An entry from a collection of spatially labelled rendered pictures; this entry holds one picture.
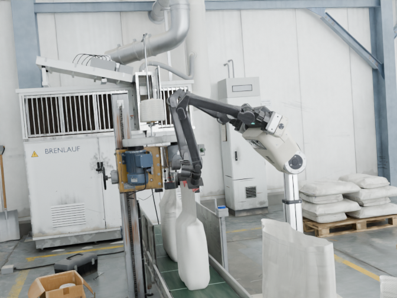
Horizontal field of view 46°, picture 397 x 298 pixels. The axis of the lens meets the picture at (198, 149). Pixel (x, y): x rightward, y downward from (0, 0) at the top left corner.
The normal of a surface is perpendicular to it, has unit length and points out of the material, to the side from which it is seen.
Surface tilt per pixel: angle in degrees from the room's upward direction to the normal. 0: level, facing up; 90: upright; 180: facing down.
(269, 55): 90
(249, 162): 90
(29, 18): 90
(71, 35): 90
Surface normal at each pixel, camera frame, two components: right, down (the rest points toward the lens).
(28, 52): 0.23, 0.04
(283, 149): 0.53, 0.43
